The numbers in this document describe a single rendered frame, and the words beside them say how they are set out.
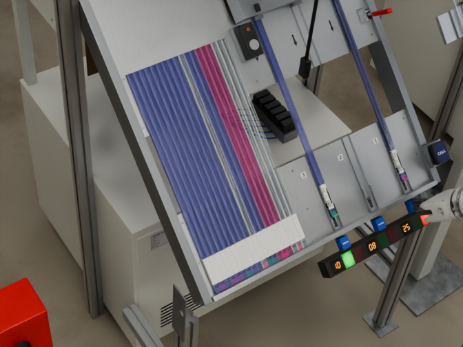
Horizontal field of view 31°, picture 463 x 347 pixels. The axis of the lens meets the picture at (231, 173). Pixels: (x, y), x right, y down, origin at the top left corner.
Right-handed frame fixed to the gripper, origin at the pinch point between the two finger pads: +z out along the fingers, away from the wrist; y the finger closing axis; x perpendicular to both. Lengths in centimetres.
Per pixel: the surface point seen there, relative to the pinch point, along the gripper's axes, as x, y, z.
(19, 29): 78, -59, 57
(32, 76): 67, -57, 70
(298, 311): -31, -8, 70
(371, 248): -4.7, -14.5, 4.7
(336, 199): 10.0, -19.2, 3.7
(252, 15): 56, -26, -2
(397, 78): 30.1, 8.7, 2.5
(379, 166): 12.4, -4.8, 3.7
